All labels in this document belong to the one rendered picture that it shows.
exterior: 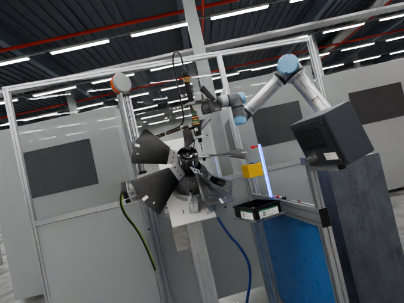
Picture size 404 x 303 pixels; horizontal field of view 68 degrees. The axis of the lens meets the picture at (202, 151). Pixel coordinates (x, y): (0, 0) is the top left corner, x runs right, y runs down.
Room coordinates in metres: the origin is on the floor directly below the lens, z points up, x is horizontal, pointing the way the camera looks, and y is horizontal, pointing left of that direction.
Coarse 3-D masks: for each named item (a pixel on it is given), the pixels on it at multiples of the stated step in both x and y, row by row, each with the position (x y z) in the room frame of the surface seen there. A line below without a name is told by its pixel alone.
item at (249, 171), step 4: (248, 164) 2.05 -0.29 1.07; (252, 164) 2.02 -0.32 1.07; (256, 164) 2.02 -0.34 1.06; (260, 164) 2.02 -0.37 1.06; (244, 168) 2.09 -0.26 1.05; (248, 168) 2.01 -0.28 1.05; (252, 168) 2.02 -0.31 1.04; (256, 168) 2.02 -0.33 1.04; (260, 168) 2.02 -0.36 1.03; (244, 172) 2.11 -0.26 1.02; (248, 172) 2.01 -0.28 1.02; (252, 172) 2.01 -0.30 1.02; (256, 172) 2.02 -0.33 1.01; (260, 172) 2.02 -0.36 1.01; (244, 176) 2.14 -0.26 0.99; (248, 176) 2.04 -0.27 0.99; (252, 176) 2.01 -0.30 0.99; (256, 176) 2.02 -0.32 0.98
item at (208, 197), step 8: (200, 176) 1.63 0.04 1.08; (200, 184) 1.56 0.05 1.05; (208, 184) 1.60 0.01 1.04; (200, 192) 1.51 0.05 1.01; (208, 192) 1.54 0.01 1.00; (216, 192) 1.58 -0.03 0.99; (224, 192) 1.63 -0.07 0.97; (208, 200) 1.49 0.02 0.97; (216, 200) 1.52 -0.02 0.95; (224, 200) 1.55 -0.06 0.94; (232, 200) 1.59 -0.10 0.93
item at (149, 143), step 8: (144, 136) 1.81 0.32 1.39; (152, 136) 1.80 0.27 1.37; (144, 144) 1.80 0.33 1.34; (152, 144) 1.78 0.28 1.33; (160, 144) 1.77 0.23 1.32; (144, 152) 1.79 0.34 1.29; (152, 152) 1.78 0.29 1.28; (160, 152) 1.77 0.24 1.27; (168, 152) 1.76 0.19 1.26; (136, 160) 1.80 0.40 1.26; (144, 160) 1.79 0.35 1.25; (152, 160) 1.79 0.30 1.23; (160, 160) 1.77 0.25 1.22
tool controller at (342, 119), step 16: (320, 112) 1.07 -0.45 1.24; (336, 112) 0.98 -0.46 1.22; (352, 112) 0.99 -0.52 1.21; (304, 128) 1.12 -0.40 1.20; (320, 128) 1.02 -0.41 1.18; (336, 128) 0.98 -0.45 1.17; (352, 128) 0.99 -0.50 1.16; (304, 144) 1.18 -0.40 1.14; (320, 144) 1.07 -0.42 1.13; (336, 144) 0.99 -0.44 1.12; (352, 144) 0.99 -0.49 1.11; (368, 144) 0.99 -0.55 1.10; (320, 160) 1.13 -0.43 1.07; (336, 160) 1.03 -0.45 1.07; (352, 160) 0.98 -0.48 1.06
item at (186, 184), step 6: (204, 168) 1.82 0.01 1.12; (204, 174) 1.80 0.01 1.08; (180, 180) 1.76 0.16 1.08; (186, 180) 1.75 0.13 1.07; (192, 180) 1.77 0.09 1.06; (180, 186) 1.78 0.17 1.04; (186, 186) 1.76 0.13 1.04; (192, 186) 1.76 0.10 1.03; (180, 192) 1.82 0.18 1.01; (186, 192) 1.79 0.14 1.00; (192, 192) 1.80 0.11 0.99; (198, 192) 1.81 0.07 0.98
